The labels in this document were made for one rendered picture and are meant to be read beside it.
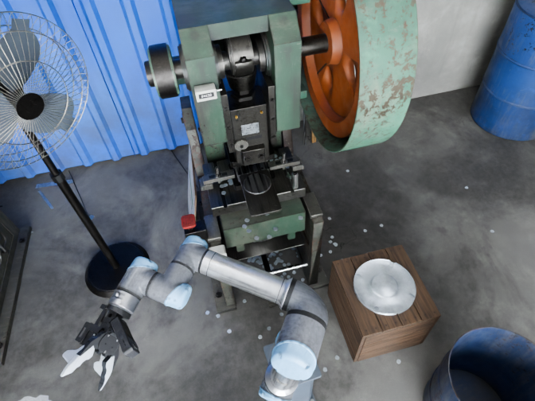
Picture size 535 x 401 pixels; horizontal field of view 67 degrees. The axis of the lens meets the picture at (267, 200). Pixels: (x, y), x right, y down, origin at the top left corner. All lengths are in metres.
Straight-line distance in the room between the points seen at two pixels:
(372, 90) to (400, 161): 1.86
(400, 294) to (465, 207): 1.09
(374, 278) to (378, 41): 1.17
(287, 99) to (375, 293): 1.00
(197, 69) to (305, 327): 0.87
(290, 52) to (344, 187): 1.57
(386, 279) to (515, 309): 0.84
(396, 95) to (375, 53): 0.16
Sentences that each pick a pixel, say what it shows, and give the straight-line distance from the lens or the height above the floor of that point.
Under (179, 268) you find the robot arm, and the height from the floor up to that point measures 1.12.
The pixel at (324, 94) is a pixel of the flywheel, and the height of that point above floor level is 1.05.
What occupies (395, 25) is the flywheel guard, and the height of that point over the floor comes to 1.55.
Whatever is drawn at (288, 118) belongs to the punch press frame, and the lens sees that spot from 1.61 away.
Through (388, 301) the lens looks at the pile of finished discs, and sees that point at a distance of 2.01.
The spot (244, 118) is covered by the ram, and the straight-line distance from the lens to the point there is 1.61.
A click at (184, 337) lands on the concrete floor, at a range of 2.34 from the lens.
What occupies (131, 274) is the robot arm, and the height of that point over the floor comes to 1.14.
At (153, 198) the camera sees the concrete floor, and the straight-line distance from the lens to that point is 2.94.
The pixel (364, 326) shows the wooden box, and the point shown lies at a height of 0.35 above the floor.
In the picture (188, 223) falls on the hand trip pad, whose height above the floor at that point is 0.76.
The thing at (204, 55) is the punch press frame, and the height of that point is 1.44.
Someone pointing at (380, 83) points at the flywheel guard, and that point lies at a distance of 1.30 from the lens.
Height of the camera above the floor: 2.12
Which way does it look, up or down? 50 degrees down
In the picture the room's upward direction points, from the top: 4 degrees counter-clockwise
